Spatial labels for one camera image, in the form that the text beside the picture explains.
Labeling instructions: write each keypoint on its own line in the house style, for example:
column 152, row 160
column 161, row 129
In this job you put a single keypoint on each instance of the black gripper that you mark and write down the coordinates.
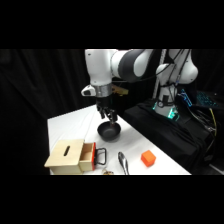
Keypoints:
column 103, row 102

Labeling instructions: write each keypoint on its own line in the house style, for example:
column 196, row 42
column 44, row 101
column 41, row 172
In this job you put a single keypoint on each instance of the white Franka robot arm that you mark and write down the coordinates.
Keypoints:
column 100, row 66

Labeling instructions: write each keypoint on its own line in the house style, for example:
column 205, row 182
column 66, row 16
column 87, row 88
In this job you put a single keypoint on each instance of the black round bowl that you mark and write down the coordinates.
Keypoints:
column 108, row 131

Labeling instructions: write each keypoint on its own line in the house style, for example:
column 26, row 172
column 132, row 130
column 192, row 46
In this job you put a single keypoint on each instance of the small brown object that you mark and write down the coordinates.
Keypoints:
column 107, row 172

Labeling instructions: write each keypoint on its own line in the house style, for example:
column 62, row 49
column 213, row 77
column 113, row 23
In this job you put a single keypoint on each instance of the light wooden slotted box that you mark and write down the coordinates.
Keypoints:
column 65, row 155

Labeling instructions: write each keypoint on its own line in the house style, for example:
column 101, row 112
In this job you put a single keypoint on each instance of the orange cube block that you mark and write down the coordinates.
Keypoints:
column 148, row 158

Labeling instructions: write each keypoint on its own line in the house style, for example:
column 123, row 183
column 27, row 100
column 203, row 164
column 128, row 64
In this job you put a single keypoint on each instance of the black draped robot stand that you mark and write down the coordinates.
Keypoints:
column 166, row 133

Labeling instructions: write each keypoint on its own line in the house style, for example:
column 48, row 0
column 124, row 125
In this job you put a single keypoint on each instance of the black curtain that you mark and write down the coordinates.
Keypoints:
column 36, row 86

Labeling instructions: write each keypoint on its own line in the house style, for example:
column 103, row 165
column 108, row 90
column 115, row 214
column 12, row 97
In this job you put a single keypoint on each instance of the blue lit keyboard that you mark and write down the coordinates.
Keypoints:
column 206, row 99

